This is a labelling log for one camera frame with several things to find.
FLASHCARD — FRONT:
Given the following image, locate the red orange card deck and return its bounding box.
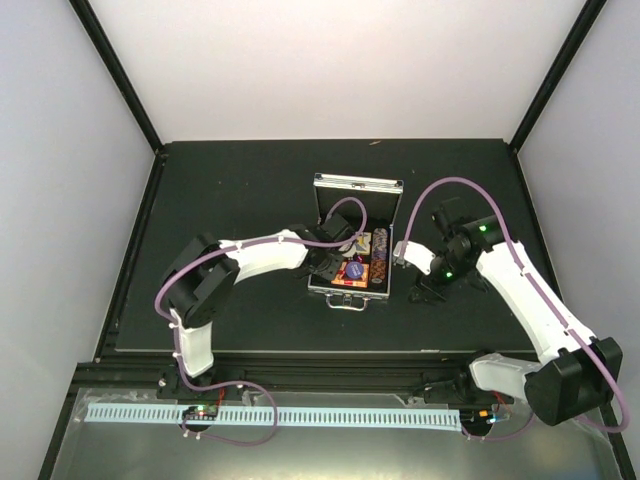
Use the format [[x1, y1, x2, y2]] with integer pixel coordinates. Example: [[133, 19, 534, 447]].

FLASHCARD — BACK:
[[331, 262, 369, 289]]

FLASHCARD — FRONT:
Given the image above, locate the purple round button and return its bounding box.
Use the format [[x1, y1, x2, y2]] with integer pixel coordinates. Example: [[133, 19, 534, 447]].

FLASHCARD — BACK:
[[344, 261, 365, 280]]

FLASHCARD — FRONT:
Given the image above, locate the blue gold card deck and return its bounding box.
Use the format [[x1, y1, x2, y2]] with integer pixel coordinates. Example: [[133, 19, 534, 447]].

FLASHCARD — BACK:
[[346, 232, 372, 257]]

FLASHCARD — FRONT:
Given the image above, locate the aluminium poker case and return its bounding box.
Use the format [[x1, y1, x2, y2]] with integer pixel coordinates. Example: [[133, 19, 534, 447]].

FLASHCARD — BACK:
[[307, 172, 405, 312]]

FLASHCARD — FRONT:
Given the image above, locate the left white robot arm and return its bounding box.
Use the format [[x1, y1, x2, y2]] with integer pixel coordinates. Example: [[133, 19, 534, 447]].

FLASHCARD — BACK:
[[154, 214, 356, 399]]

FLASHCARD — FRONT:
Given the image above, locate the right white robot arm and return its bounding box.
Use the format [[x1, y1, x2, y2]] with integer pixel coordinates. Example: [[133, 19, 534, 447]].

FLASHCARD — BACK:
[[393, 198, 622, 426]]

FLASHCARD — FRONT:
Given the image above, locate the orange black chip stack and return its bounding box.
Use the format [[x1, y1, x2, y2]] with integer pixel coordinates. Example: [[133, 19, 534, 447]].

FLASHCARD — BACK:
[[370, 259, 387, 285]]

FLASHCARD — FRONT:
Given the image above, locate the purple chip stack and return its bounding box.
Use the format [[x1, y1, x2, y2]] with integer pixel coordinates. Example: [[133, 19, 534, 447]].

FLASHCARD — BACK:
[[371, 249, 388, 264]]

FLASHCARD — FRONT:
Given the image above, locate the blue orange chip stack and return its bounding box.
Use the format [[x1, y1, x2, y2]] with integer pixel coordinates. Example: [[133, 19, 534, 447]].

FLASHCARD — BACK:
[[371, 228, 389, 255]]

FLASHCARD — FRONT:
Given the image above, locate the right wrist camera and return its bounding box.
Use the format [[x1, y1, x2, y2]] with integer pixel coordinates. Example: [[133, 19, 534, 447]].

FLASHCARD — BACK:
[[393, 241, 435, 275]]

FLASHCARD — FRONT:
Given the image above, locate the white slotted cable duct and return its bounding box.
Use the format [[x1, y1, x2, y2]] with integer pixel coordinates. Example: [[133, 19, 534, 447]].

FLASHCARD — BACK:
[[84, 403, 461, 432]]

